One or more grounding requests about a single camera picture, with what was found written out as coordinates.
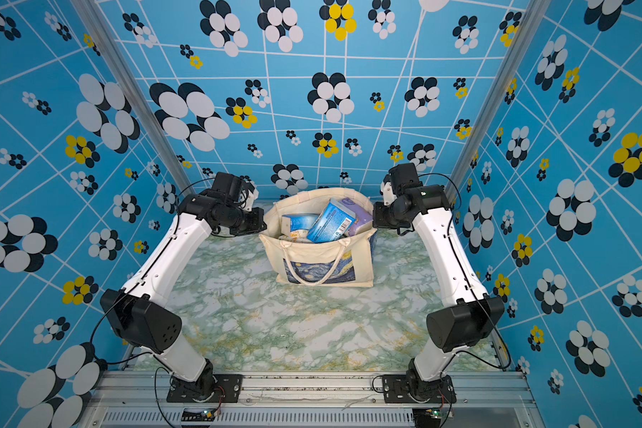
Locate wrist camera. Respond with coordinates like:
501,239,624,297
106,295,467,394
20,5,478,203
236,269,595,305
240,181,259,212
380,174,396,206

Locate blue tissue pack back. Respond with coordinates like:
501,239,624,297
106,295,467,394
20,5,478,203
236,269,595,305
307,199,356,244

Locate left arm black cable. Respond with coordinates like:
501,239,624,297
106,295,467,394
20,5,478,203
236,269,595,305
87,175,220,428

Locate blue tissue pack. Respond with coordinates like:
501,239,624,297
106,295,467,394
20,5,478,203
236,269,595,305
280,213,319,239
307,199,356,244

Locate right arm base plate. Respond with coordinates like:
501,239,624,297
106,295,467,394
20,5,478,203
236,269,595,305
380,372,457,405

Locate purple tissue pack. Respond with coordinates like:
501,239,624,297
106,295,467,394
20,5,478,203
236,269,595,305
341,198,373,236

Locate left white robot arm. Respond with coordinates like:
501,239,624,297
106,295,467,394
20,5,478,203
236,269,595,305
100,172,267,402

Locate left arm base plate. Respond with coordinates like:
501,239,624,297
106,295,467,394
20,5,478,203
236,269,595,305
167,374,244,404

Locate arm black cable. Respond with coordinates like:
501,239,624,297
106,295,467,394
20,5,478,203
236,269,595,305
87,175,220,428
416,172,513,371

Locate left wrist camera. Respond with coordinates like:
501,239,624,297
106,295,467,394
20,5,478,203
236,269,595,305
240,181,259,212

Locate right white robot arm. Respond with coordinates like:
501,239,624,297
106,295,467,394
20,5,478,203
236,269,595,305
374,163,505,404

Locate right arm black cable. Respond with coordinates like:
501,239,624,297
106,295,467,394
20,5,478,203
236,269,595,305
416,172,513,371

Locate aluminium front rail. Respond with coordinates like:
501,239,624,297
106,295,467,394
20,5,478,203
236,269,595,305
80,372,544,427

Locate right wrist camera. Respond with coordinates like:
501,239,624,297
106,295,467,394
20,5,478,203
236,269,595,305
380,174,396,206

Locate cream canvas tote bag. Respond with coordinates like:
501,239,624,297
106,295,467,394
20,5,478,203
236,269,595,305
260,187,376,287

